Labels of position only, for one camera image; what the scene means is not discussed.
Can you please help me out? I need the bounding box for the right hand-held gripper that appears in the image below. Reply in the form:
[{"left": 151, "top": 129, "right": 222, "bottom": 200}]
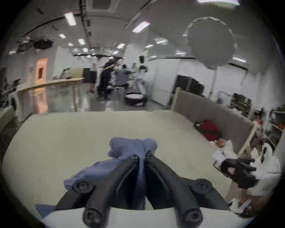
[{"left": 220, "top": 142, "right": 281, "bottom": 197}]

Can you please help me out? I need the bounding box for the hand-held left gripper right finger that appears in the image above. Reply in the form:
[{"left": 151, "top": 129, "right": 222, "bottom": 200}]
[{"left": 144, "top": 151, "right": 230, "bottom": 228}]

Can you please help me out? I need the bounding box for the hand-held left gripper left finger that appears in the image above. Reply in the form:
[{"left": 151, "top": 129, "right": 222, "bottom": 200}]
[{"left": 56, "top": 154, "right": 141, "bottom": 228}]

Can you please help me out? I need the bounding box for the blue garment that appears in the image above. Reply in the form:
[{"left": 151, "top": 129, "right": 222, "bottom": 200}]
[{"left": 35, "top": 137, "right": 158, "bottom": 219}]

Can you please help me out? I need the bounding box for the red bag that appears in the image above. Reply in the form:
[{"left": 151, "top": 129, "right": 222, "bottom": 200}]
[{"left": 194, "top": 120, "right": 222, "bottom": 141}]

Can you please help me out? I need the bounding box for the grey padded headboard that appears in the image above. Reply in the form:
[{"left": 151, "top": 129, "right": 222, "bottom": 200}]
[{"left": 171, "top": 87, "right": 259, "bottom": 157}]

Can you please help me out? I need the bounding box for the bed with beige sheet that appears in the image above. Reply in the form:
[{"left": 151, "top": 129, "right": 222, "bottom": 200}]
[{"left": 2, "top": 110, "right": 256, "bottom": 223}]

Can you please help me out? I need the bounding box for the white robot on base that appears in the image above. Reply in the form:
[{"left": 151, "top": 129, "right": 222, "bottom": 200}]
[{"left": 123, "top": 56, "right": 149, "bottom": 106}]

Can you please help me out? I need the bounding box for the group of people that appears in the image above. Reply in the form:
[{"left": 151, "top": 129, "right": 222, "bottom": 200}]
[{"left": 89, "top": 57, "right": 134, "bottom": 101}]

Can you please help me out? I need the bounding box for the long wooden table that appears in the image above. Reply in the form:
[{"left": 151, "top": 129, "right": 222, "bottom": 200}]
[{"left": 17, "top": 77, "right": 85, "bottom": 112}]

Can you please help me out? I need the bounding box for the washing machine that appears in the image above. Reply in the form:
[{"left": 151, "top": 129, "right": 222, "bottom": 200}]
[{"left": 6, "top": 91, "right": 25, "bottom": 123}]

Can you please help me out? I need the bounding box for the round grey reflector on stand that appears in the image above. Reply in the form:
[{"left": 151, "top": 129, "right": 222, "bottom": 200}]
[{"left": 183, "top": 16, "right": 238, "bottom": 100}]

